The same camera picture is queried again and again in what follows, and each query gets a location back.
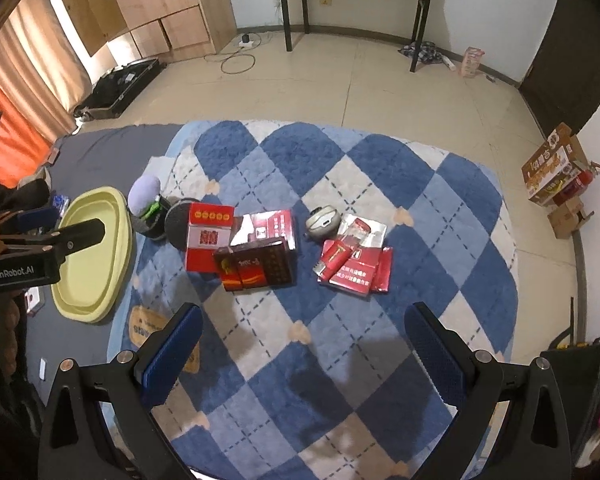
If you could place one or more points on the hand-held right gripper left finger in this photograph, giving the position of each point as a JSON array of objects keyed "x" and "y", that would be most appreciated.
[{"x": 177, "y": 347}]

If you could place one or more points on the blue checkered plush blanket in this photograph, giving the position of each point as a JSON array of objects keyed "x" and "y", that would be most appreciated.
[{"x": 290, "y": 170}]

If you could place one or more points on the orange and beige curtain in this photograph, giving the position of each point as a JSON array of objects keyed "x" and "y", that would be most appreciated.
[{"x": 40, "y": 55}]

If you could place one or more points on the person's left hand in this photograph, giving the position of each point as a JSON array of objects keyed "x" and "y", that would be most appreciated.
[{"x": 11, "y": 325}]

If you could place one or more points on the black round holder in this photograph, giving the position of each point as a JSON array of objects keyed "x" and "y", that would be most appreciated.
[{"x": 152, "y": 228}]

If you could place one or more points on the dark brown carton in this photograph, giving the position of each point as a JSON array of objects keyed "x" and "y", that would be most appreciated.
[{"x": 265, "y": 265}]

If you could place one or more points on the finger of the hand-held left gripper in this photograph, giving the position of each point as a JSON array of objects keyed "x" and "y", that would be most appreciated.
[
  {"x": 37, "y": 219},
  {"x": 80, "y": 234}
]

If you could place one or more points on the dark door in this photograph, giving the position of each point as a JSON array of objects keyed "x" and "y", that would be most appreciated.
[{"x": 565, "y": 60}]

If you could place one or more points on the small brown box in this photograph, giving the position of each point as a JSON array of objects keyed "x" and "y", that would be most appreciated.
[{"x": 54, "y": 156}]

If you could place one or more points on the red box with gold dots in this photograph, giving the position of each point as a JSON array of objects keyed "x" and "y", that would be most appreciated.
[{"x": 205, "y": 240}]

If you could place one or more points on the pink box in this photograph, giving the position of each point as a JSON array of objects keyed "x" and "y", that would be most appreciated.
[{"x": 472, "y": 62}]

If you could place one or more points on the plaid cloth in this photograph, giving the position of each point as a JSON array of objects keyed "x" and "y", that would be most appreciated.
[{"x": 427, "y": 52}]

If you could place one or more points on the yellow-green plastic basin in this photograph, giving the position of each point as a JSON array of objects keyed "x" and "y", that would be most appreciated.
[{"x": 95, "y": 280}]

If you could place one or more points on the silver oval device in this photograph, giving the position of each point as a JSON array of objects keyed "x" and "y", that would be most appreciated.
[{"x": 321, "y": 221}]

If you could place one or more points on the white cloth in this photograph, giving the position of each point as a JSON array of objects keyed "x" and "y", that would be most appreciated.
[{"x": 160, "y": 162}]

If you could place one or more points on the white power strip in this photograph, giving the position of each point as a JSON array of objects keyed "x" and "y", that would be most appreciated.
[{"x": 247, "y": 40}]

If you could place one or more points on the black storage bag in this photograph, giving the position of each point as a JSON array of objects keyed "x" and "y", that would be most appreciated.
[{"x": 575, "y": 385}]

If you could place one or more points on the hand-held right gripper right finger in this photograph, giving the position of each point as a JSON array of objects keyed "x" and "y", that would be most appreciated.
[{"x": 432, "y": 355}]

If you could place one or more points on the black equipment case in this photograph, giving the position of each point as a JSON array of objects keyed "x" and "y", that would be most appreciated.
[{"x": 115, "y": 87}]

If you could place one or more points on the plain cardboard box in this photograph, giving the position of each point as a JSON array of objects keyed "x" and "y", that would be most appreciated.
[{"x": 565, "y": 220}]

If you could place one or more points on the printed cardboard box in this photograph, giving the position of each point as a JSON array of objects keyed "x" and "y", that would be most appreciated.
[{"x": 550, "y": 165}]

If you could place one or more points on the red gift box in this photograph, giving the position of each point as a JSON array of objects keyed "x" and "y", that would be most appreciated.
[{"x": 275, "y": 227}]

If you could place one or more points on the dark round sponge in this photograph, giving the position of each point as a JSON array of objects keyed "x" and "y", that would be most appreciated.
[{"x": 176, "y": 222}]

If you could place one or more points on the black jacket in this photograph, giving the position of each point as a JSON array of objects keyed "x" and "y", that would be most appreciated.
[{"x": 15, "y": 195}]

